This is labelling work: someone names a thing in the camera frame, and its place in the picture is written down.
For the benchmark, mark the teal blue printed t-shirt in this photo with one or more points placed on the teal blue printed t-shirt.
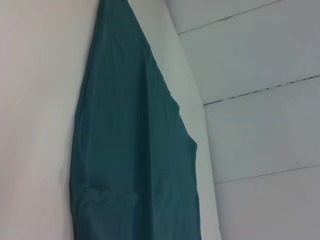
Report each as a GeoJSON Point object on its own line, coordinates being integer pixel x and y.
{"type": "Point", "coordinates": [130, 137]}

